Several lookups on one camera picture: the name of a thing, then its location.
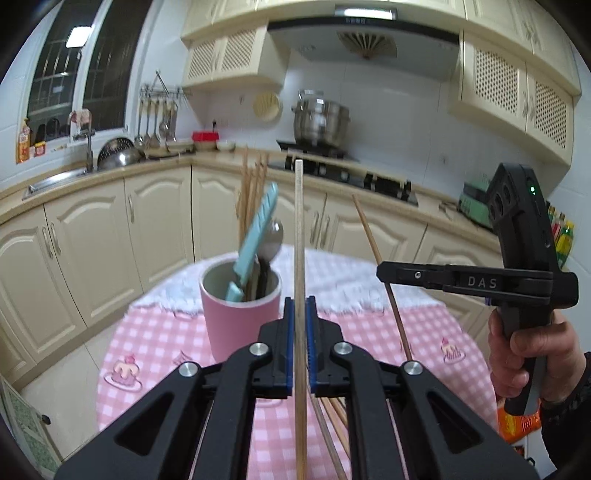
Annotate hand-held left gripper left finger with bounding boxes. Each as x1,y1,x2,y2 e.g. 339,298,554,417
54,296,296,480

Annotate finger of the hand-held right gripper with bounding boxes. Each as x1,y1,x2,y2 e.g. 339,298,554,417
376,261,456,291

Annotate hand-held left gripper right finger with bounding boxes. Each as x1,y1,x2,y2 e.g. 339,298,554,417
305,295,543,480

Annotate pink cup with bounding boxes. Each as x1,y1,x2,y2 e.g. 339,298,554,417
199,253,282,365

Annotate brown wooden chopstick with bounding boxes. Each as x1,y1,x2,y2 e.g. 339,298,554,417
352,194,414,363

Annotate black handled metal spoon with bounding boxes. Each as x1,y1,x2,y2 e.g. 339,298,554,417
255,220,284,298

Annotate light wooden chopstick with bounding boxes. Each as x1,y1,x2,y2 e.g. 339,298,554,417
294,159,308,480

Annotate light blue knife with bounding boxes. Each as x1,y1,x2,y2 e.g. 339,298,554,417
225,181,279,303

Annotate person's right forearm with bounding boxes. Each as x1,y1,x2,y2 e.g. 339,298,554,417
540,351,591,480

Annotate person's right hand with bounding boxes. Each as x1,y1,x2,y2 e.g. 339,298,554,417
488,308,587,408

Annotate condiment bottles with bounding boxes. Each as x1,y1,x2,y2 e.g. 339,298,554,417
547,203,577,268

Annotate green electric cooker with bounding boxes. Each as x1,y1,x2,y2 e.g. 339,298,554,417
458,173,499,229

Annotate black gas stove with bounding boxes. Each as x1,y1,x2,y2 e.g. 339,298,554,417
268,154,419,207

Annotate pink checked tablecloth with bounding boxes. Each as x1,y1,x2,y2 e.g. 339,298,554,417
96,244,499,480

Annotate large cream lattice cabinet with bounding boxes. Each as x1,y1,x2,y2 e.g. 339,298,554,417
450,30,583,167

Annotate black induction cooker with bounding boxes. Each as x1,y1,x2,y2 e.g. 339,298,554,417
276,138,360,162

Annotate orange packet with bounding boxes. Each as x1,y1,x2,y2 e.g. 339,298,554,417
496,397,541,444

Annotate steel steamer pot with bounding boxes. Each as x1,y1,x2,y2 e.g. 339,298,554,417
291,90,352,146

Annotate cream base cabinets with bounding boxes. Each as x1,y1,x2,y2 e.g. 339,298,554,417
0,164,509,384

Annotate round yellow steamer tray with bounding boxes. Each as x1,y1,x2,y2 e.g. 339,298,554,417
253,91,283,121

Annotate black range hood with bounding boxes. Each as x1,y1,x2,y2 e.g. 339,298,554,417
268,4,460,83

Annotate metal slotted spoon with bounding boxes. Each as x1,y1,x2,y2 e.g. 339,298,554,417
159,99,178,141

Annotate metal colander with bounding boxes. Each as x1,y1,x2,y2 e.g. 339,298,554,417
97,137,134,160

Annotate green patterned board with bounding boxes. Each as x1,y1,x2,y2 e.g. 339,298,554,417
0,374,63,478

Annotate metal faucet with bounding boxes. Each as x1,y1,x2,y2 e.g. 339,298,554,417
69,111,98,174

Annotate steel sink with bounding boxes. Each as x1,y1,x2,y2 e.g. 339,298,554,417
22,168,100,200

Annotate small cream lattice cabinet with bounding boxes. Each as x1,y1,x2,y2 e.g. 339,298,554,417
181,25,291,90

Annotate metal tongs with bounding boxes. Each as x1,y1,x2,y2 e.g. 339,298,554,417
154,70,185,93

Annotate orange oil bottle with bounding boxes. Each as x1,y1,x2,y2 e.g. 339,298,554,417
16,119,33,163

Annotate white framed window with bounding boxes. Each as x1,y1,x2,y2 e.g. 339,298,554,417
25,0,153,139

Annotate metal utensil rail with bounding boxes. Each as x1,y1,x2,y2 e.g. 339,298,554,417
139,85,192,100

